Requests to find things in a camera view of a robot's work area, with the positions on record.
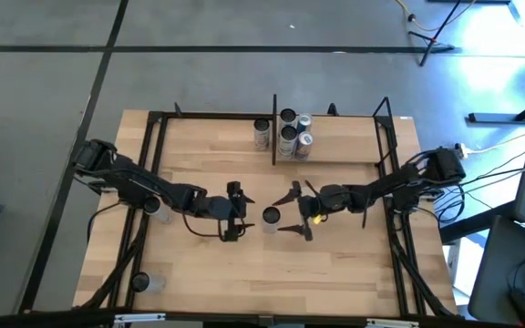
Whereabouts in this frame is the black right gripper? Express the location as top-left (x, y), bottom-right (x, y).
top-left (272, 180), bottom-right (325, 241)

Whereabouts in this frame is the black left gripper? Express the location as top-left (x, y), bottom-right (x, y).
top-left (219, 181), bottom-right (255, 241)

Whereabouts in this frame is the blue silver Red Bull can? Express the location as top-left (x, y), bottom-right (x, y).
top-left (293, 130), bottom-right (314, 161)
top-left (296, 112), bottom-right (314, 134)

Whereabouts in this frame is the white Celsius Arctic Vibe can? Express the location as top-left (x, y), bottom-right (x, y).
top-left (278, 125), bottom-right (299, 160)

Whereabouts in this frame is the white Celsius can red lettering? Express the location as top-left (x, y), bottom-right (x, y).
top-left (252, 118), bottom-right (272, 151)

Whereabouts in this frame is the white Celsius Peach Vibe can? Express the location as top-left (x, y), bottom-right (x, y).
top-left (143, 195), bottom-right (172, 224)

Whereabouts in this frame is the wooden shelf with black divider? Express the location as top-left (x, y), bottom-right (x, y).
top-left (271, 94), bottom-right (382, 166)

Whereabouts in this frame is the black tripod stand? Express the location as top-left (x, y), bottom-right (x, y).
top-left (407, 0), bottom-right (456, 68)

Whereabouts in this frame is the black desk base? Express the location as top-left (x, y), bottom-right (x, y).
top-left (467, 90), bottom-right (525, 125)

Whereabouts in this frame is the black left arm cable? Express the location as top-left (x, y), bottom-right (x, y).
top-left (180, 211), bottom-right (227, 241)

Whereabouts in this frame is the black metal table frame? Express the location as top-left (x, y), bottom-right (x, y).
top-left (73, 97), bottom-right (462, 328)

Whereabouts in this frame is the silver aluminium bracket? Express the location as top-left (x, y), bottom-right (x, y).
top-left (113, 313), bottom-right (167, 325)
top-left (365, 318), bottom-right (421, 328)

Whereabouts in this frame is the white cable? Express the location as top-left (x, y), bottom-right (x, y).
top-left (465, 130), bottom-right (525, 154)

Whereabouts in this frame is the yellow floor cable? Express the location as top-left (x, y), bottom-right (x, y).
top-left (394, 0), bottom-right (479, 33)

